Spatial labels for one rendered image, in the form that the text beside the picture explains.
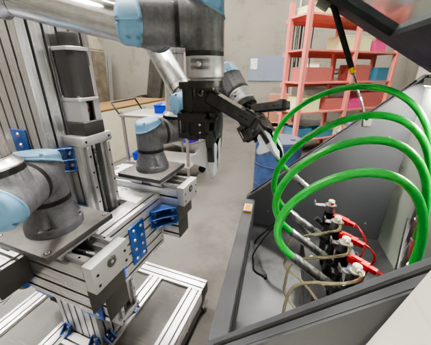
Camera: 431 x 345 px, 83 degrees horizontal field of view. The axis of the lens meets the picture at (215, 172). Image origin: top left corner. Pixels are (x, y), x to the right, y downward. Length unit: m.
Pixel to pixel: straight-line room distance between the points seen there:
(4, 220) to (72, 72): 0.50
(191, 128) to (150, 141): 0.59
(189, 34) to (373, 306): 0.51
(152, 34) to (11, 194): 0.41
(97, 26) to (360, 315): 0.70
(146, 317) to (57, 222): 0.95
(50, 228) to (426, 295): 0.79
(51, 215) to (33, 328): 1.08
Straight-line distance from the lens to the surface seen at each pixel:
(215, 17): 0.50
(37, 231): 0.81
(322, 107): 5.19
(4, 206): 0.63
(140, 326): 1.58
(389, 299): 0.42
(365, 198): 1.10
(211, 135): 0.49
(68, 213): 0.81
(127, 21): 0.50
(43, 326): 1.78
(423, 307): 0.39
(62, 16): 0.67
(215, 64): 0.49
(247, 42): 8.43
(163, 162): 1.13
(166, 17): 0.49
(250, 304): 0.81
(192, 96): 0.52
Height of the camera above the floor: 1.46
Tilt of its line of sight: 23 degrees down
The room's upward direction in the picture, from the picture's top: straight up
